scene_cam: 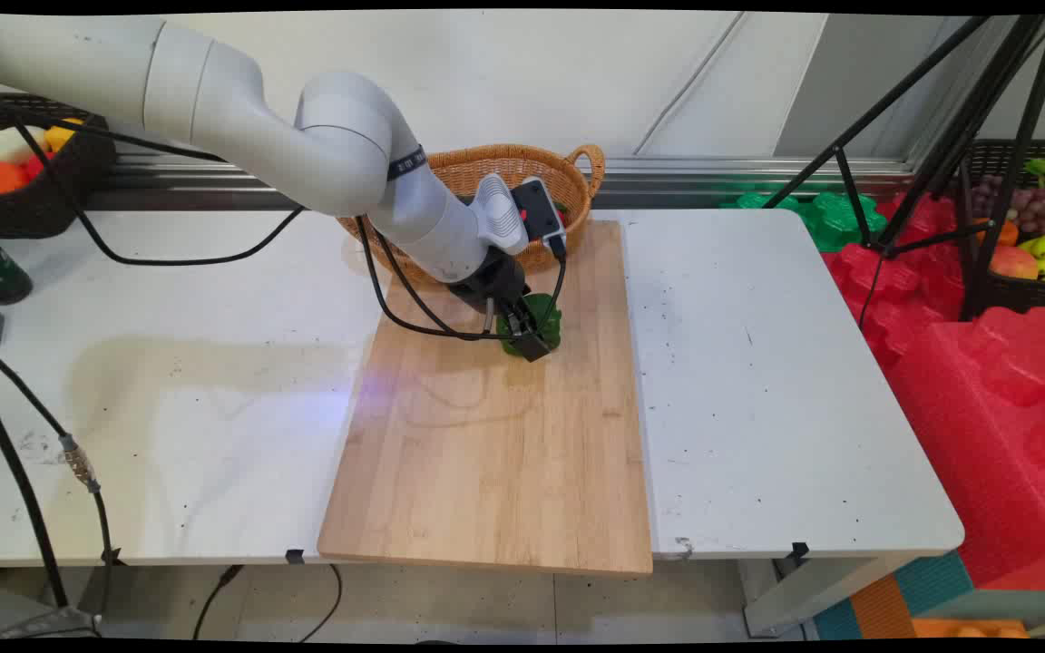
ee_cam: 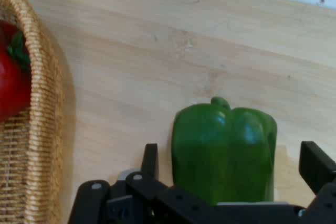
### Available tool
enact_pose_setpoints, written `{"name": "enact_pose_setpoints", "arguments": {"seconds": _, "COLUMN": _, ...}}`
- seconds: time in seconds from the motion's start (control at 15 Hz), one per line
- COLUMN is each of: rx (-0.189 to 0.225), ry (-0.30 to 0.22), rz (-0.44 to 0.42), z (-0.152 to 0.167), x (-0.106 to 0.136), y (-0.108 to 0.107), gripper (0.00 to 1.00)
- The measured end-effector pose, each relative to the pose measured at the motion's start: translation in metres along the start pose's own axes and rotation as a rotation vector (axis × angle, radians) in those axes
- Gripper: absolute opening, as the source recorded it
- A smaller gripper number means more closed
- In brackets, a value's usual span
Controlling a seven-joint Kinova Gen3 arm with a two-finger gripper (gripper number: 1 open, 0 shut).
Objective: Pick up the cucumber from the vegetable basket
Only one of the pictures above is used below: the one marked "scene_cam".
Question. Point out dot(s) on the red yellow toy apple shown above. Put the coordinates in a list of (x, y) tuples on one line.
[(1012, 263)]

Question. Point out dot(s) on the black woven basket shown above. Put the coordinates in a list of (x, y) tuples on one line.
[(42, 213)]

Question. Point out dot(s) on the small orange toy fruit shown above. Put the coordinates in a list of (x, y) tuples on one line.
[(1006, 234)]

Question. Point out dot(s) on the yellow toy fruit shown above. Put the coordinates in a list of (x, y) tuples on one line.
[(64, 134)]

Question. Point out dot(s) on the black fruit crate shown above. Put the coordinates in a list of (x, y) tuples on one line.
[(1021, 295)]

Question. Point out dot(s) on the large red foam mat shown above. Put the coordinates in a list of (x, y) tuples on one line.
[(985, 435)]

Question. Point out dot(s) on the wooden cutting board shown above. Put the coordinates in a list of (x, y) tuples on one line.
[(486, 472)]

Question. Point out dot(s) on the grey metal base plate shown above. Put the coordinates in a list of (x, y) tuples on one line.
[(42, 626)]

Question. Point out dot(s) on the orange foam floor tile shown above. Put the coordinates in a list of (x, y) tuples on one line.
[(885, 608)]

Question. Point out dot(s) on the small red foam mat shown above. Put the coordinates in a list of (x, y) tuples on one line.
[(894, 281)]

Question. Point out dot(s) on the black and white wrist camera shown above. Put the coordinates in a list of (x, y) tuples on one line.
[(541, 213)]

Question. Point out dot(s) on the small red toy fruit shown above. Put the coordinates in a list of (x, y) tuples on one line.
[(36, 165)]

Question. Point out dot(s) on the green bell pepper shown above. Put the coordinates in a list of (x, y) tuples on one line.
[(552, 322)]

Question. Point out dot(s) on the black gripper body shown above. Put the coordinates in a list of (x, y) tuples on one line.
[(491, 283)]

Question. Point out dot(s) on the cream white toy vegetable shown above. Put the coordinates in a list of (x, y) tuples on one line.
[(10, 143)]

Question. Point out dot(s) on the black tripod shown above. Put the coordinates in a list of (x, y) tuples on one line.
[(962, 136)]

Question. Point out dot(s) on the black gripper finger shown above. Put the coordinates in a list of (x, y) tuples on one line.
[(506, 325), (533, 343)]

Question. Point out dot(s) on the purple toy grapes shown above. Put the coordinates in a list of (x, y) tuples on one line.
[(1030, 209)]

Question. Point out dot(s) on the teal foam floor tile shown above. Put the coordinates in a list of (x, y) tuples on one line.
[(935, 580)]

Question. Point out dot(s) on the dark green cucumber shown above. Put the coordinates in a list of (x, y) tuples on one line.
[(561, 208)]

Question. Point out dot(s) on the green foam mat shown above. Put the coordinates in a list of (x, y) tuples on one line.
[(835, 218)]

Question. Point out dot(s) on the white table leg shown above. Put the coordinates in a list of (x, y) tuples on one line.
[(804, 589)]

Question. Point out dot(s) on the aluminium window rail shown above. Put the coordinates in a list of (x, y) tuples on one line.
[(713, 172)]

